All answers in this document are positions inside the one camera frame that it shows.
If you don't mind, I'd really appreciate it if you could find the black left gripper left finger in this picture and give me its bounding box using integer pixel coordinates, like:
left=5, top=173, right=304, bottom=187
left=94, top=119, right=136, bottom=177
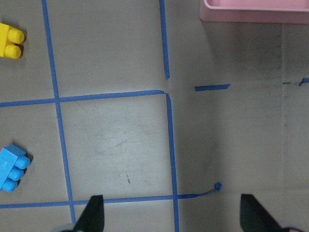
left=72, top=195, right=105, bottom=232

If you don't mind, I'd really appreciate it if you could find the yellow toy block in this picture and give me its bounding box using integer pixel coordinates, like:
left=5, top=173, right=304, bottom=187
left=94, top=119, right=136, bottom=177
left=0, top=23, right=25, bottom=59

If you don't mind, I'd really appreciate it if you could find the blue toy block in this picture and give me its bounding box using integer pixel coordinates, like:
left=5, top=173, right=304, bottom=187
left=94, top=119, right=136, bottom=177
left=0, top=144, right=31, bottom=192

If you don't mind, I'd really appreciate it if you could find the pink plastic box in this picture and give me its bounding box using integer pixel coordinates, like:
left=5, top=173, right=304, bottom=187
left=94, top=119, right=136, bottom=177
left=199, top=0, right=309, bottom=24

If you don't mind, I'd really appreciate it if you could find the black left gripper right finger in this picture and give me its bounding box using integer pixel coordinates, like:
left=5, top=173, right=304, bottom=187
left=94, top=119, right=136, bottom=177
left=240, top=194, right=282, bottom=232

